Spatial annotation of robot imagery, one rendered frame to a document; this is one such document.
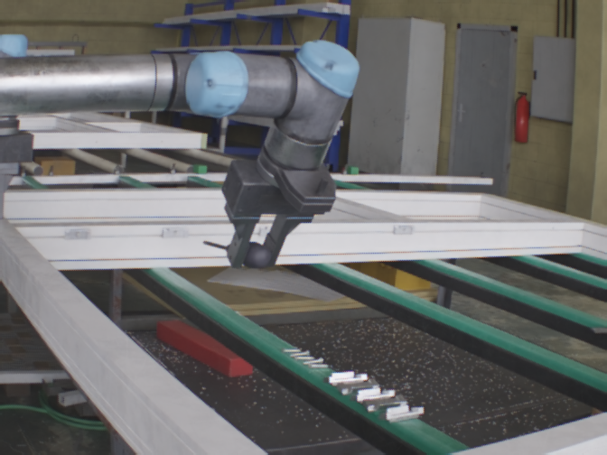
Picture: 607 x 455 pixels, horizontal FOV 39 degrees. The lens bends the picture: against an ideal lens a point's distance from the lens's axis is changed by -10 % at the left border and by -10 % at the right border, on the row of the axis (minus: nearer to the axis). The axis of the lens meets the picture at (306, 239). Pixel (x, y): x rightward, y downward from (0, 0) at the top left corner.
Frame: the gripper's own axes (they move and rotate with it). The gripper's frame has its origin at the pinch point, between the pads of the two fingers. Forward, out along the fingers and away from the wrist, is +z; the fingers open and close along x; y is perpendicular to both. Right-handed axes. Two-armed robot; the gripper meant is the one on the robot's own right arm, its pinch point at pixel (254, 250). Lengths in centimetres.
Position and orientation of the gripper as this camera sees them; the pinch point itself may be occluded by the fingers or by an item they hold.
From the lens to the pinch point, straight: 123.9
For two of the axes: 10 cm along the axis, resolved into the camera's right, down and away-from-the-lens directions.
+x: -8.8, 0.1, -4.8
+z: -3.2, 7.4, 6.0
